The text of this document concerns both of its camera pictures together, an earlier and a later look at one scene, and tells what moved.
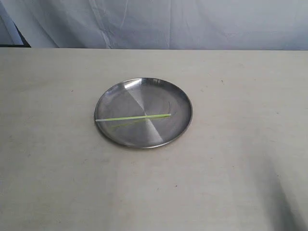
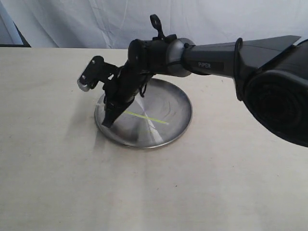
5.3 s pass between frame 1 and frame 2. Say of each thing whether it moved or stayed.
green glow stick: moved
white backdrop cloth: stayed
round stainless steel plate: stayed
